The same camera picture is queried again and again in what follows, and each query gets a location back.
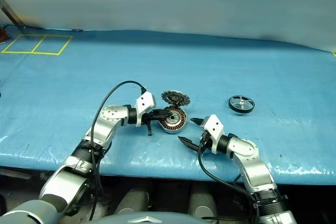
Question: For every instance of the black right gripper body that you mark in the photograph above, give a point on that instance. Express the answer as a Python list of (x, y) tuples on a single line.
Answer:
[(205, 140)]

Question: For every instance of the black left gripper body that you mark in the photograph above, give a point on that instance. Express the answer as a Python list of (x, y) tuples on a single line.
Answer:
[(153, 115)]

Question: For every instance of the motor housing with copper windings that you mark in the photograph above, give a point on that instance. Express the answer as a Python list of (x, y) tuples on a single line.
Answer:
[(173, 120)]

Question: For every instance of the black finned motor lid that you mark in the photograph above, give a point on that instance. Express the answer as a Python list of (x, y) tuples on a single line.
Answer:
[(176, 98)]

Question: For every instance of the black silver spoked rotor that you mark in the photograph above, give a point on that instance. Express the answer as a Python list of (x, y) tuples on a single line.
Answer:
[(241, 103)]

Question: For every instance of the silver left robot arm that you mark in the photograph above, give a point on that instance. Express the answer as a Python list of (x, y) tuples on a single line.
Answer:
[(105, 129)]

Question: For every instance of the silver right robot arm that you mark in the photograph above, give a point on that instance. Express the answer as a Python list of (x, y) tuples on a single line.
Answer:
[(249, 155)]

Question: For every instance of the blue plastic table cover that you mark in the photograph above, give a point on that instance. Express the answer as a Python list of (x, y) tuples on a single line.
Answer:
[(183, 64)]

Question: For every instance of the grey rounded shape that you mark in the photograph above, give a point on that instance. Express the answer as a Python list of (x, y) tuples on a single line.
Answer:
[(202, 204), (132, 201)]

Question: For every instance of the grey-blue robot torso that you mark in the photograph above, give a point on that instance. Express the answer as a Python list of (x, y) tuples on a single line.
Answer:
[(157, 218)]

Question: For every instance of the yellow tape double rectangle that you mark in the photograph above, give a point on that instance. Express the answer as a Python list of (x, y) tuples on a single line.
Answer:
[(36, 51)]

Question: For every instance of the red object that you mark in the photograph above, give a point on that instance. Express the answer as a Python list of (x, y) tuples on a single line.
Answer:
[(2, 35)]

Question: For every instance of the slanted metal bar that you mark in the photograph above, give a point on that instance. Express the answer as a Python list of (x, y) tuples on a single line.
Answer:
[(10, 11)]

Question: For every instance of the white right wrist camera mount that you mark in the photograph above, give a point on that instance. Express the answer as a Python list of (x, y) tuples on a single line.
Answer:
[(214, 127)]

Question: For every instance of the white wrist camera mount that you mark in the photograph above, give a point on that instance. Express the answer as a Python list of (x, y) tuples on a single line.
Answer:
[(214, 127), (144, 102)]

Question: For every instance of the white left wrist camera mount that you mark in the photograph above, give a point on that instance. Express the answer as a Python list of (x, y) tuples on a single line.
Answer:
[(144, 102)]

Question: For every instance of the grey metal frame bar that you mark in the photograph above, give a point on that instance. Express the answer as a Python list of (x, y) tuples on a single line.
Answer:
[(15, 173)]

